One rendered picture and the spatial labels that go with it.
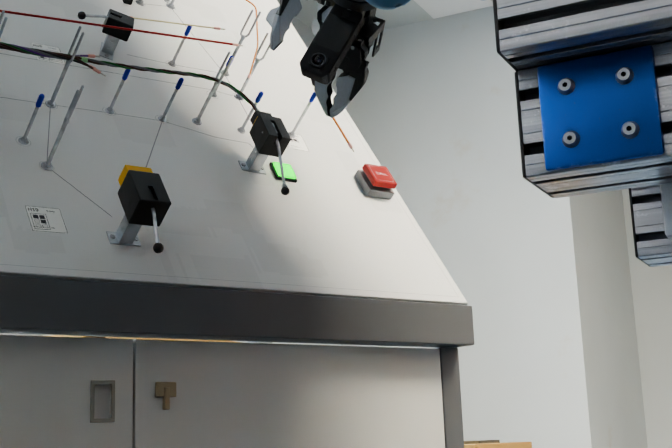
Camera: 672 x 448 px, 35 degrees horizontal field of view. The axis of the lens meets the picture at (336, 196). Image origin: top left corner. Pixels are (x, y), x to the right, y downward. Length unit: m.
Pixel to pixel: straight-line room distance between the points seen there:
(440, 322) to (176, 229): 0.46
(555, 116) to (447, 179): 6.11
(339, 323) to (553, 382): 5.03
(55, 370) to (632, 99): 0.85
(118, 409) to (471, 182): 5.58
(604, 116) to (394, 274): 0.94
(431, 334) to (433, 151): 5.36
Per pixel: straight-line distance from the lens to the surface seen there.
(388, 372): 1.70
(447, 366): 1.78
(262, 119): 1.73
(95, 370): 1.44
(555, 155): 0.84
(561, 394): 6.57
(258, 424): 1.55
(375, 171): 1.89
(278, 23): 1.68
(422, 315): 1.70
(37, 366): 1.41
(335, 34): 1.48
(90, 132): 1.67
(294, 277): 1.59
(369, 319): 1.63
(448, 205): 6.92
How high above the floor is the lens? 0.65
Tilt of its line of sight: 13 degrees up
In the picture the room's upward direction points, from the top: 2 degrees counter-clockwise
